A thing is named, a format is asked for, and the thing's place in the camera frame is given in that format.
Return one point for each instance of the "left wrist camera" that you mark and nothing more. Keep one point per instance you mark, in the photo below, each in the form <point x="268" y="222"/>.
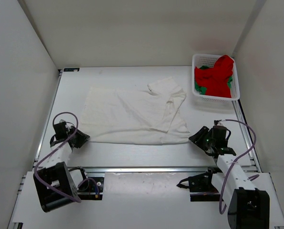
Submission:
<point x="64" y="125"/>

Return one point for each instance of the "dark label sticker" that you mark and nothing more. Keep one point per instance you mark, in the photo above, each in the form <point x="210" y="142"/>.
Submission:
<point x="71" y="69"/>

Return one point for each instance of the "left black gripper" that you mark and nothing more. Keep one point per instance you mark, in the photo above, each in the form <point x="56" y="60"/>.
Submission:
<point x="82" y="139"/>

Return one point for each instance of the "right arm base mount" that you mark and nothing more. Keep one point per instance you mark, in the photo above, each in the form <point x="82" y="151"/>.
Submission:
<point x="200" y="186"/>

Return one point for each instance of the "green t shirt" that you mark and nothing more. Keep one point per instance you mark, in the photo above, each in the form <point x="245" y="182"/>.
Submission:
<point x="213" y="82"/>

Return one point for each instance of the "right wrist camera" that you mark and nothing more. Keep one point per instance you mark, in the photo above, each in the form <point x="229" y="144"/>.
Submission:
<point x="218" y="122"/>

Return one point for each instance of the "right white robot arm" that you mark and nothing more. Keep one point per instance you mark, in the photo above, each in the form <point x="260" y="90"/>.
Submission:
<point x="248" y="207"/>

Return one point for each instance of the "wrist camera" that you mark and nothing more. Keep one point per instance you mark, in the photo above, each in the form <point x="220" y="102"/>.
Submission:
<point x="218" y="122"/>
<point x="64" y="125"/>

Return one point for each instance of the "white t shirt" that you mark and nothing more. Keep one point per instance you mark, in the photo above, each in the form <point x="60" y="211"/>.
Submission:
<point x="149" y="117"/>

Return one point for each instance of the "white plastic basket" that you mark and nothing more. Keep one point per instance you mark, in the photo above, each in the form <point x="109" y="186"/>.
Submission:
<point x="209" y="60"/>

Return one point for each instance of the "red t shirt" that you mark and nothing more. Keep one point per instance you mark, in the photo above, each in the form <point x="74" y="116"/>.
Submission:
<point x="223" y="63"/>

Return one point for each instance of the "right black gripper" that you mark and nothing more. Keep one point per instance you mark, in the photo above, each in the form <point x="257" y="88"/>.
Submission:
<point x="197" y="139"/>

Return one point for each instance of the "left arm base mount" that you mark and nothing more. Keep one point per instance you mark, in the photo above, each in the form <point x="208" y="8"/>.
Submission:
<point x="89" y="186"/>

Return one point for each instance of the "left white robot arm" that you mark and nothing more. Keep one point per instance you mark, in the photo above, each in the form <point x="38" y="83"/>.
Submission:
<point x="56" y="184"/>

